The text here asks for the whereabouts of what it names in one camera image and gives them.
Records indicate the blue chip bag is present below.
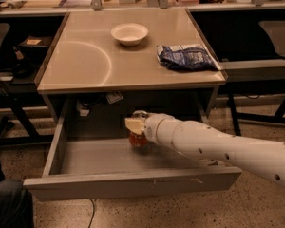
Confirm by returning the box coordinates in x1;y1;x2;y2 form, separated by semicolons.
157;44;219;71

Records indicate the white bowl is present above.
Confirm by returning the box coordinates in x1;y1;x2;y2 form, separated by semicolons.
111;23;148;47

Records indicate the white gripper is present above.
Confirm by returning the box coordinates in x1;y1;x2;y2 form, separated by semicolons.
125;113;181;145

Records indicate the grey open top drawer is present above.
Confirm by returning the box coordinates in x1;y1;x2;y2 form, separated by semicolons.
25;99;241;201

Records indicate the black floor cable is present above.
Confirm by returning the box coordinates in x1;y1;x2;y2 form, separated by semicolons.
87;199;96;228

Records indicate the black bag under desk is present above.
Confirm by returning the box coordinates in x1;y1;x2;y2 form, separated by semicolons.
12;47;34;78

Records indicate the dark trouser leg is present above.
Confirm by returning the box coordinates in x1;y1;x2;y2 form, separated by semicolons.
0;162;34;228

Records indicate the white tag under tabletop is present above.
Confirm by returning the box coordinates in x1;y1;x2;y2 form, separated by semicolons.
105;92;124;104

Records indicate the red coke can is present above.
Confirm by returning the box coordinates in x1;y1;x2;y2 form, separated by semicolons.
128;109;150;149

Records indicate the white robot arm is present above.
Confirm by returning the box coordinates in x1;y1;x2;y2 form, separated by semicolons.
125;112;285;187

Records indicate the grey cabinet with tan top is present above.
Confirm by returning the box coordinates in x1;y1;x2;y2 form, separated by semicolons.
37;9;225;123

